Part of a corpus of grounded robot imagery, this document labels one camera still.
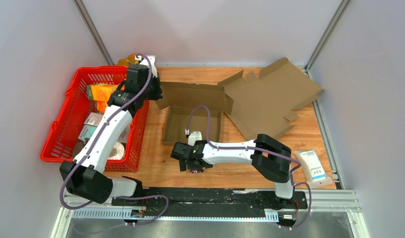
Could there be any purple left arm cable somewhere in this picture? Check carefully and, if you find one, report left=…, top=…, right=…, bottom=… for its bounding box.
left=59, top=53, right=169, bottom=235

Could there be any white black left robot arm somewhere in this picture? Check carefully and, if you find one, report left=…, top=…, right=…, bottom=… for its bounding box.
left=60, top=63, right=162, bottom=207

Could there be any brown netted item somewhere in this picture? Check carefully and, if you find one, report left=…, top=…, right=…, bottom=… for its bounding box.
left=72, top=141, right=85, bottom=159

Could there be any flat brown cardboard sheet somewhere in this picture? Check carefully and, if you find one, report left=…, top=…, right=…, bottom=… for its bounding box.
left=219, top=58, right=322, bottom=140

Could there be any beige tape roll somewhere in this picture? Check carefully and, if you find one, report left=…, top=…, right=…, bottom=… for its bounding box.
left=108, top=142, right=125, bottom=161

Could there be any white blue pouch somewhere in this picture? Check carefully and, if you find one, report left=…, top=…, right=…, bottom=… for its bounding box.
left=295, top=150, right=333, bottom=189

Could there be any orange sponge pack lower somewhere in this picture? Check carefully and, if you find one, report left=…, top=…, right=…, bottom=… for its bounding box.
left=95, top=101, right=107, bottom=114

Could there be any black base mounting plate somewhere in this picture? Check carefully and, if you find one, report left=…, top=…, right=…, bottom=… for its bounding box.
left=111, top=187, right=308, bottom=218

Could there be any orange pumpkin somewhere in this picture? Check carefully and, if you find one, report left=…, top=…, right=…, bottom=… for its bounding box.
left=116, top=54, right=140, bottom=67

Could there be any orange sponge pack upper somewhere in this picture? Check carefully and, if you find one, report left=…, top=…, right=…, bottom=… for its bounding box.
left=86, top=83, right=118, bottom=102

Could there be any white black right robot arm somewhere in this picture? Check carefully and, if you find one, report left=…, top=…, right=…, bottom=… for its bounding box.
left=170, top=134, right=301, bottom=208

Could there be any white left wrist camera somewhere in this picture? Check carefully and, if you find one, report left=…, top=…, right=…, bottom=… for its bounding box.
left=135, top=54, right=158, bottom=77

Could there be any teal cookie box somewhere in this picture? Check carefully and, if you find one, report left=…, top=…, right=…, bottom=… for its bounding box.
left=78, top=125, right=97, bottom=142

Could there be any brown cardboard box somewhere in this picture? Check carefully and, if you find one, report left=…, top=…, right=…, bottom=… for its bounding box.
left=156, top=82, right=234, bottom=145

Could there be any red plastic shopping basket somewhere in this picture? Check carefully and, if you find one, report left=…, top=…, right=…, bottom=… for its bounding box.
left=40, top=66, right=149, bottom=173

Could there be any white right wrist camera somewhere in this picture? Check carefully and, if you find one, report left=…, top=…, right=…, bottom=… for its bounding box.
left=185, top=129, right=203, bottom=146

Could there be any orange sponge pack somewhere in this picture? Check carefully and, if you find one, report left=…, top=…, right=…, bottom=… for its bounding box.
left=95, top=101, right=107, bottom=114
left=86, top=83, right=118, bottom=102

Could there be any dark red snack packet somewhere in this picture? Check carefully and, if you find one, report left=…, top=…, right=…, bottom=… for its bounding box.
left=190, top=169, right=204, bottom=174

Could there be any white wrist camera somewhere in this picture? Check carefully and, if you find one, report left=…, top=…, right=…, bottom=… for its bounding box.
left=185, top=129, right=203, bottom=146
left=135, top=54, right=158, bottom=77

